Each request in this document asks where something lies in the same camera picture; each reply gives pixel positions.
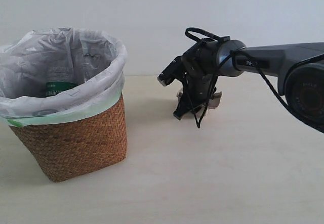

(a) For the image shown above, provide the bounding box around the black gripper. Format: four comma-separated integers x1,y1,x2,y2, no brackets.
173,39,220,120

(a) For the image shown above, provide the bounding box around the brown pulp cardboard tray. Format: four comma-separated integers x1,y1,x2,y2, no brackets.
176,88,222,115

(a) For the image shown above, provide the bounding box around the green label water bottle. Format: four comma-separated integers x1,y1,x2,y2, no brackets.
45,65,77,97

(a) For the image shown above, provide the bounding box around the red label soda bottle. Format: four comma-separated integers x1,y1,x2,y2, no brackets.
83,53,105,81

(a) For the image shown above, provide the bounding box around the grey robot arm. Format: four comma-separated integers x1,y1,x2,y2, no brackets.
174,39,323,131

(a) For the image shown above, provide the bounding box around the brown woven wicker waste basket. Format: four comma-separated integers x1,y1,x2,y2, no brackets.
10,96,128,183

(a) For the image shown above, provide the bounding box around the translucent white bin liner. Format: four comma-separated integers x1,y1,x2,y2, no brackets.
1,28,128,127

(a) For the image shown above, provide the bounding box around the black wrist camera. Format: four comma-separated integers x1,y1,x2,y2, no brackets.
157,56,186,86

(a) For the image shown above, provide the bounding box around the black cable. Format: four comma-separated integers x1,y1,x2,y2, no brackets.
185,27,324,128

